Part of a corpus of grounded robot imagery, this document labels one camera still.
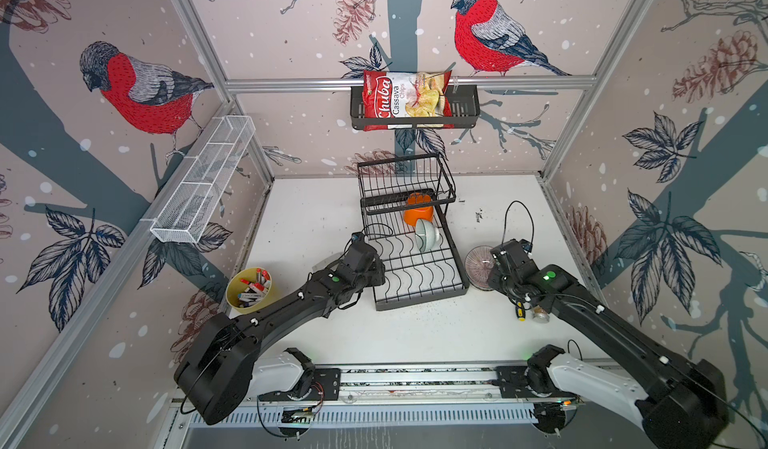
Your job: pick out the pink patterned glass bowl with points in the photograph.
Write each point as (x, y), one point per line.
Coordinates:
(478, 264)

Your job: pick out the yellow black screwdriver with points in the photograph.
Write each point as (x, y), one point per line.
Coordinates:
(520, 311)

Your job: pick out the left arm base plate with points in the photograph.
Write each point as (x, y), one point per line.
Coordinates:
(324, 385)

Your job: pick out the yellow cup with markers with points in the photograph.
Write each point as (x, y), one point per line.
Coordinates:
(251, 289)

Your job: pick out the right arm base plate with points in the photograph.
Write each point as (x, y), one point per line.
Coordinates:
(514, 382)

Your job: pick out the black wire dish rack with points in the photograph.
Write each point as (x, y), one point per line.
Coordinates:
(412, 277)

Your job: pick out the white wire mesh shelf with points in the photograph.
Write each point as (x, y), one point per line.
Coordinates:
(191, 206)

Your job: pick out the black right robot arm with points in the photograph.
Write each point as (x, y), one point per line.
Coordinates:
(677, 403)

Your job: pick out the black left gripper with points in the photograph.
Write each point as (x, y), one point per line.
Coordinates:
(379, 273)

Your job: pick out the black wall basket shelf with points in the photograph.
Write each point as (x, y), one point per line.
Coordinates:
(457, 107)

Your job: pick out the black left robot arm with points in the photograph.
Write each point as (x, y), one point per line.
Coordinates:
(216, 372)

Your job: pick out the orange plastic bowl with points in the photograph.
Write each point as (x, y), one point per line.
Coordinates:
(418, 207)

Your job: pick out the red cassava chips bag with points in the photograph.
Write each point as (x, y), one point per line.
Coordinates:
(405, 94)

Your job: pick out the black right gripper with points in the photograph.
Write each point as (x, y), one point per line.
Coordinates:
(491, 276)

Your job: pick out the light green ceramic bowl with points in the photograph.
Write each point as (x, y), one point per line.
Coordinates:
(427, 234)

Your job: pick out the glass spice jar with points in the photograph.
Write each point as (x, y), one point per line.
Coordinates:
(539, 315)

